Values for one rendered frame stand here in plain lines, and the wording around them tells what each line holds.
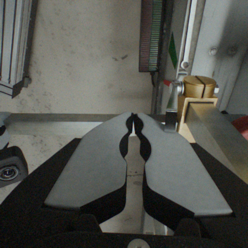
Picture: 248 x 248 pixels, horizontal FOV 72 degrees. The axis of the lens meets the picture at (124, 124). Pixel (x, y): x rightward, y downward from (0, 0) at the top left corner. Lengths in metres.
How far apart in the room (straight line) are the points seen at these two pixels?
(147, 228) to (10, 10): 1.15
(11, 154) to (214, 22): 0.50
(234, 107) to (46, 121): 0.50
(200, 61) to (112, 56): 0.70
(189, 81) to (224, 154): 0.13
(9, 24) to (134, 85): 0.72
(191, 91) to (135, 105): 0.98
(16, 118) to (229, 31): 0.52
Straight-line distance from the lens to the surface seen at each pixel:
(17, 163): 0.27
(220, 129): 0.23
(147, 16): 0.41
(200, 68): 0.55
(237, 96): 0.59
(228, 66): 0.58
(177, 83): 0.29
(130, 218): 2.31
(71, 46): 1.18
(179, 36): 0.34
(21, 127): 0.36
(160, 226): 0.70
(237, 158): 0.19
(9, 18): 1.03
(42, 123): 0.33
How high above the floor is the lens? 1.11
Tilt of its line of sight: 58 degrees down
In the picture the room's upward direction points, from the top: 177 degrees counter-clockwise
